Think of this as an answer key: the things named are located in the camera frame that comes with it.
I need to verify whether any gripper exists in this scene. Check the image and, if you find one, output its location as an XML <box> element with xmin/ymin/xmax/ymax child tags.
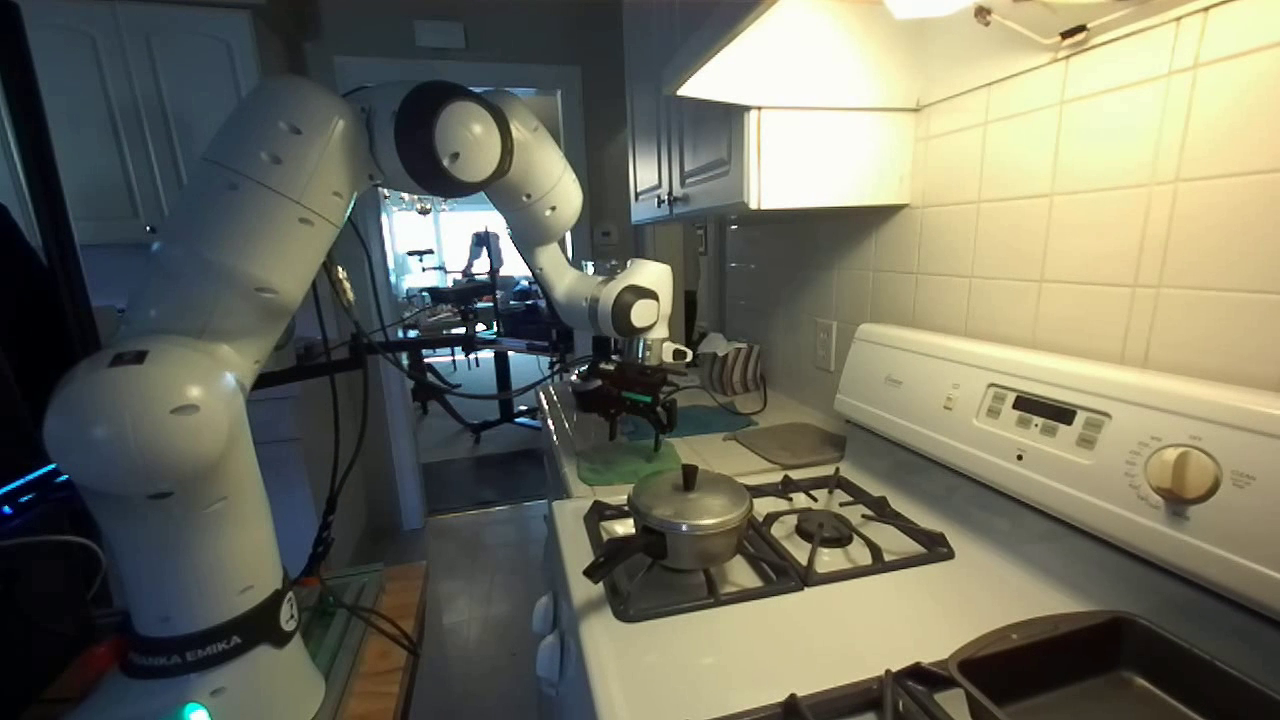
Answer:
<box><xmin>590</xmin><ymin>364</ymin><xmax>677</xmax><ymax>453</ymax></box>

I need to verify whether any green cloth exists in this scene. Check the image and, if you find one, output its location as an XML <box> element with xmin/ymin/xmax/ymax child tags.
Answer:
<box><xmin>577</xmin><ymin>438</ymin><xmax>684</xmax><ymax>488</ymax></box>

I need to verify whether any teal cloth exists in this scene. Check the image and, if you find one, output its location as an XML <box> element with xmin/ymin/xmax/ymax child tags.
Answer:
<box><xmin>620</xmin><ymin>404</ymin><xmax>758</xmax><ymax>442</ymax></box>

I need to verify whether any steel pot lid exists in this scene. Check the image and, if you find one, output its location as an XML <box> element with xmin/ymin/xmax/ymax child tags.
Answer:
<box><xmin>628</xmin><ymin>463</ymin><xmax>754</xmax><ymax>537</ymax></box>

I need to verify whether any grey pot holder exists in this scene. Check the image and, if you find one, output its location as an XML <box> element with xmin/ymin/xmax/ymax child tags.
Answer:
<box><xmin>722</xmin><ymin>421</ymin><xmax>849</xmax><ymax>470</ymax></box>

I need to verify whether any striped oven mitt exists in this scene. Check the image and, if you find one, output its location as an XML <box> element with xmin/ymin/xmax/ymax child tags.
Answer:
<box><xmin>698</xmin><ymin>334</ymin><xmax>767</xmax><ymax>399</ymax></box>

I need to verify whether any black burner grate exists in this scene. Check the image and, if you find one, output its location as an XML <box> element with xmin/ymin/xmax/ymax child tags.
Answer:
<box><xmin>748</xmin><ymin>467</ymin><xmax>957</xmax><ymax>587</ymax></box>
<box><xmin>700</xmin><ymin>658</ymin><xmax>963</xmax><ymax>720</ymax></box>
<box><xmin>583</xmin><ymin>494</ymin><xmax>807</xmax><ymax>624</ymax></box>

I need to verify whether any range hood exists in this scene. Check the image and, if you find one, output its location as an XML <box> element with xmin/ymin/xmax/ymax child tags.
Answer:
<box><xmin>662</xmin><ymin>0</ymin><xmax>923</xmax><ymax>112</ymax></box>

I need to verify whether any white gas stove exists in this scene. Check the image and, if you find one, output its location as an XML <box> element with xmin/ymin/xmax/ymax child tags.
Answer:
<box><xmin>532</xmin><ymin>322</ymin><xmax>1280</xmax><ymax>720</ymax></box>

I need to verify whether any dark baking pan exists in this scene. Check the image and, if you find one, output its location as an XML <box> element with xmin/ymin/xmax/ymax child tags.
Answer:
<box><xmin>946</xmin><ymin>609</ymin><xmax>1280</xmax><ymax>720</ymax></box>

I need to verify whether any beige round stove knob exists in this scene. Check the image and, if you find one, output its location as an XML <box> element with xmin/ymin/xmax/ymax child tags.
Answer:
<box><xmin>1144</xmin><ymin>444</ymin><xmax>1224</xmax><ymax>507</ymax></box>

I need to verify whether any black cable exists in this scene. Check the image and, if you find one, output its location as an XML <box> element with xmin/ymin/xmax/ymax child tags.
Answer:
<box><xmin>690</xmin><ymin>378</ymin><xmax>770</xmax><ymax>418</ymax></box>

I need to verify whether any steel pot with black handle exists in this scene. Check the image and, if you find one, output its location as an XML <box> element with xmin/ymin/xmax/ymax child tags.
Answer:
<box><xmin>583</xmin><ymin>463</ymin><xmax>754</xmax><ymax>586</ymax></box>

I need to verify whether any grey wall cabinet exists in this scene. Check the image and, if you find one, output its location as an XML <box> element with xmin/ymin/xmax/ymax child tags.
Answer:
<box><xmin>621</xmin><ymin>0</ymin><xmax>917</xmax><ymax>227</ymax></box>

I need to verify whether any white cable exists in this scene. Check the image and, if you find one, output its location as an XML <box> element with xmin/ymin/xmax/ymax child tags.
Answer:
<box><xmin>972</xmin><ymin>0</ymin><xmax>1216</xmax><ymax>49</ymax></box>

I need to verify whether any white wall cabinet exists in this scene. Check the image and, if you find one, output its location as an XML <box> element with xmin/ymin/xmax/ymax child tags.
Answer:
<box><xmin>18</xmin><ymin>0</ymin><xmax>267</xmax><ymax>247</ymax></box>

